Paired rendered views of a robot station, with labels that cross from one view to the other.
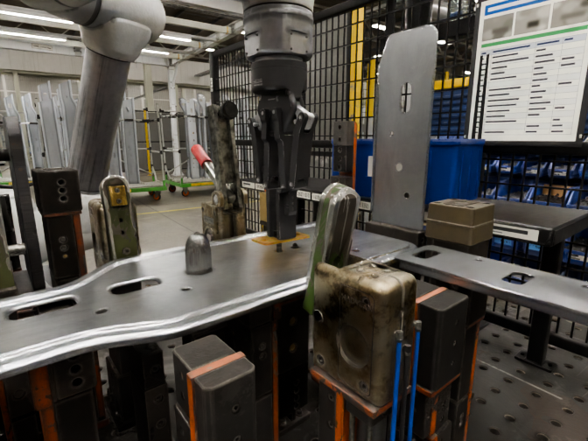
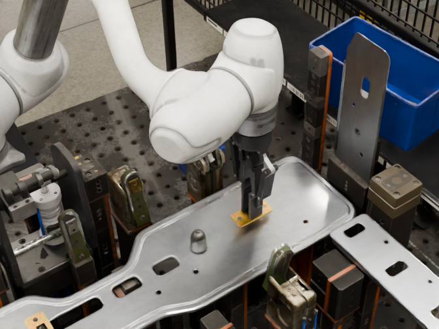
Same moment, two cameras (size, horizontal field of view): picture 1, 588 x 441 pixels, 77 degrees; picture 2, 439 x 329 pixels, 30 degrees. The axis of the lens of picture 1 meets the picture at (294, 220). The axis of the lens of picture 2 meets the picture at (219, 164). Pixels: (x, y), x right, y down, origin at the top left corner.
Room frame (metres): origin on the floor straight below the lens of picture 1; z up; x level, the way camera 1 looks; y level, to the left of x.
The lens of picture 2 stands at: (-0.60, -0.02, 2.24)
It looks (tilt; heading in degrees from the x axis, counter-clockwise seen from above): 44 degrees down; 5
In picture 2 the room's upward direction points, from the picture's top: 1 degrees counter-clockwise
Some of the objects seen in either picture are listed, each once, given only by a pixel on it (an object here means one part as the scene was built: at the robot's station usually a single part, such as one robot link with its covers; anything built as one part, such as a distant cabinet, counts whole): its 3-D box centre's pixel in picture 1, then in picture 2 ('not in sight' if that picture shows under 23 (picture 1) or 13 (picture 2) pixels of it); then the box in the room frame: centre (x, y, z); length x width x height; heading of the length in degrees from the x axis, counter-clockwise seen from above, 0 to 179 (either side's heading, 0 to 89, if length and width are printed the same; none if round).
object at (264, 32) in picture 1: (278, 40); (252, 111); (0.52, 0.02, 1.29); 0.09 x 0.09 x 0.06
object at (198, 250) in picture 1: (198, 256); (198, 241); (0.44, 0.12, 1.02); 0.03 x 0.03 x 0.07
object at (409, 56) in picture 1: (400, 133); (359, 109); (0.68, -0.19, 1.17); 0.12 x 0.01 x 0.34; 39
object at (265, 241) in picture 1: (281, 234); (251, 211); (0.52, 0.02, 1.02); 0.08 x 0.04 x 0.01; 129
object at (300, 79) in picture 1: (279, 99); (252, 141); (0.52, 0.02, 1.21); 0.08 x 0.07 x 0.09; 39
